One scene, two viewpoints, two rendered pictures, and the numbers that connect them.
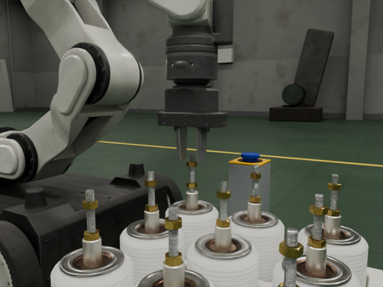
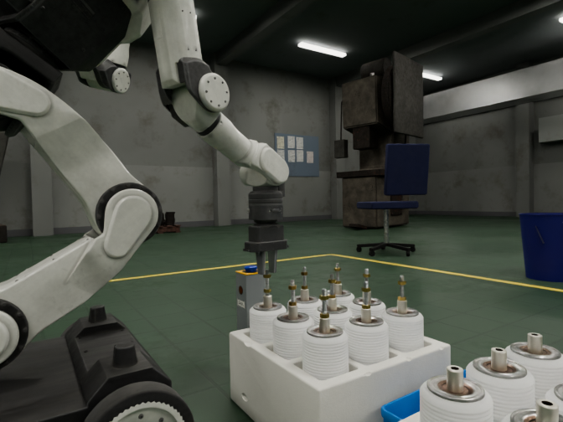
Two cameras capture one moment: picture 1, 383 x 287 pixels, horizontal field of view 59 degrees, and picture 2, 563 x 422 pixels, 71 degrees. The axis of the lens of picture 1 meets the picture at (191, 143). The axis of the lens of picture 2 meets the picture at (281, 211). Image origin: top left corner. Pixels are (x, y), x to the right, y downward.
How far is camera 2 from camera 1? 0.89 m
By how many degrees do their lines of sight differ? 63
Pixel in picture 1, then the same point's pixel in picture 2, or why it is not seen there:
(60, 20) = (87, 155)
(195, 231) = not seen: hidden behind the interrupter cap
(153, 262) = not seen: hidden behind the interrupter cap
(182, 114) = (271, 243)
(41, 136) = (38, 294)
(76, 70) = (142, 211)
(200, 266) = (342, 318)
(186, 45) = (279, 198)
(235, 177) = (251, 284)
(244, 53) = not seen: outside the picture
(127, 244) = (302, 326)
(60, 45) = (85, 182)
